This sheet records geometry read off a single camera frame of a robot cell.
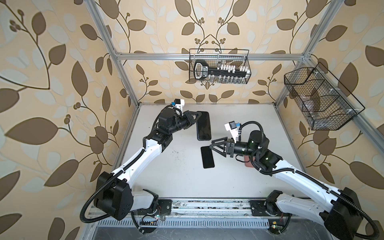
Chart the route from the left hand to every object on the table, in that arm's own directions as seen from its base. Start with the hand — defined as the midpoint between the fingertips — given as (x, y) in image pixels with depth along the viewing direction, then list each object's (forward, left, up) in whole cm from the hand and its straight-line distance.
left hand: (203, 113), depth 70 cm
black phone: (-7, -3, -33) cm, 34 cm away
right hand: (-15, -4, -5) cm, 16 cm away
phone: (-3, 0, -7) cm, 8 cm away
